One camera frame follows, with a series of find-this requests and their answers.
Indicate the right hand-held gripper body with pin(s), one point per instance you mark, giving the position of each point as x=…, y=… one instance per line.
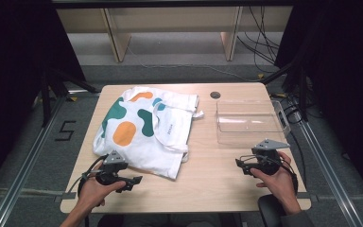
x=266, y=160

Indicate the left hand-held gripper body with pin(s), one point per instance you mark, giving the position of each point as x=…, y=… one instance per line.
x=109, y=175

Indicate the white tote bag coloured blobs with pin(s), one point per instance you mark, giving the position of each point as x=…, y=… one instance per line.
x=157, y=151

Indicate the person's left hand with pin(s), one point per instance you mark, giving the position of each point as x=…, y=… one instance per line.
x=94, y=194

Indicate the person's right hand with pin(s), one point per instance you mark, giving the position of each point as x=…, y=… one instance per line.
x=279, y=184

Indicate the clear plastic box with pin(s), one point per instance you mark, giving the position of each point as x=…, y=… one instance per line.
x=249, y=126

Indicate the black chair armrest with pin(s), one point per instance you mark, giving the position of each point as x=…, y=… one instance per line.
x=268, y=210

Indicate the round grey table grommet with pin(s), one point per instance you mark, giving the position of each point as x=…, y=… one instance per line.
x=215, y=95

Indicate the black metal stand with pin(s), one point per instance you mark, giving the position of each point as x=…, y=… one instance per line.
x=296, y=78
x=55, y=88

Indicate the black curtain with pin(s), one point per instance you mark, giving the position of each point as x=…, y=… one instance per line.
x=343, y=78
x=15, y=78

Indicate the light wooden desk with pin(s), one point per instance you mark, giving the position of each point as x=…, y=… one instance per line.
x=176, y=19

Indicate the aluminium floor rail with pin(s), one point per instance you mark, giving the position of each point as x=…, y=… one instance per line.
x=334, y=179
x=22, y=176

